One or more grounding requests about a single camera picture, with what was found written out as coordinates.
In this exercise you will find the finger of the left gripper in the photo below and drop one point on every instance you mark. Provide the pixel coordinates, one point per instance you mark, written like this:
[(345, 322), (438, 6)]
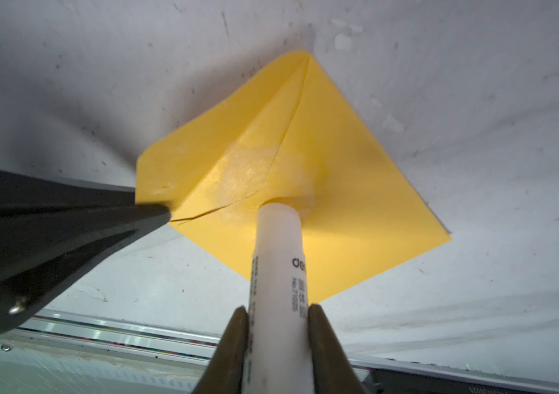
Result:
[(21, 194), (43, 254)]

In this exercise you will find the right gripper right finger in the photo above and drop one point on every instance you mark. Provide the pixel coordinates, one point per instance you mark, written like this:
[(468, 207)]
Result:
[(331, 369)]

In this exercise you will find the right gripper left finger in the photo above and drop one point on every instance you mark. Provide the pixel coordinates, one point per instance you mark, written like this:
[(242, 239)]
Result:
[(224, 373)]

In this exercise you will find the white glue stick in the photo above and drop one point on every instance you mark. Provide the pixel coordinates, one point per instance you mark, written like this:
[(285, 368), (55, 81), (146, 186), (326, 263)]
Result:
[(277, 295)]

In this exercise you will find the yellow envelope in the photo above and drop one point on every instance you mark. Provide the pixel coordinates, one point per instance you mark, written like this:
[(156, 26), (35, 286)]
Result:
[(289, 136)]

